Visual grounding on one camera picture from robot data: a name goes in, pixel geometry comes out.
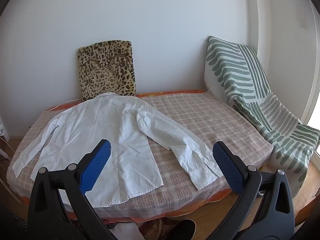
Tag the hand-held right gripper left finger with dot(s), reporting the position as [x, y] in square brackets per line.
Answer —
[96, 167]

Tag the white long-sleeved shirt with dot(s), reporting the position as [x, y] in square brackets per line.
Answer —
[112, 130]

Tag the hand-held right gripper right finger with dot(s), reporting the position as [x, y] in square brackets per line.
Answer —
[228, 170]

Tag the orange floral bed sheet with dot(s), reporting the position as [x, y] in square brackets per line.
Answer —
[160, 94]

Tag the pink plaid blanket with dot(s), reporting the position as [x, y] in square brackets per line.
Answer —
[212, 120]

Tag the leopard print cushion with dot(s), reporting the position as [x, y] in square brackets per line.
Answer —
[107, 72]

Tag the green striped white pillow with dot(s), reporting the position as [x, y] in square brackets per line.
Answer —
[240, 80]

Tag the black shoe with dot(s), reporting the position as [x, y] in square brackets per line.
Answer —
[183, 230]

